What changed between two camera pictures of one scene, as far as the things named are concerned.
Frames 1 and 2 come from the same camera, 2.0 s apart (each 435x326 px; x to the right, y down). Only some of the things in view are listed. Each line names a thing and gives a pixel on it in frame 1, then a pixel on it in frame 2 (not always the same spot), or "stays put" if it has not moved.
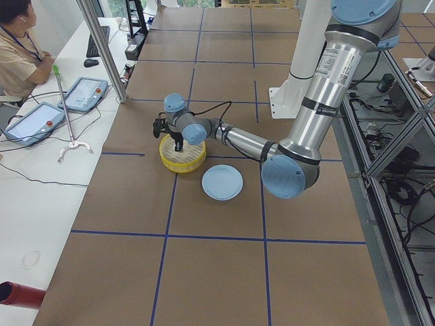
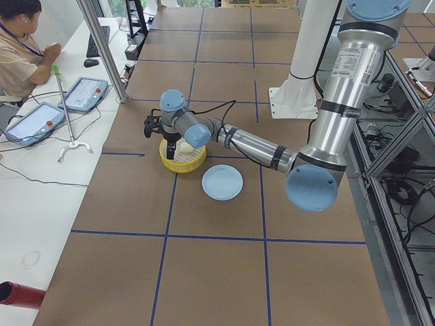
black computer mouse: (89, 62) stays put
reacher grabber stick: (73, 143) stays put
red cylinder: (11, 293) stays put
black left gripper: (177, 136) -> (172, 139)
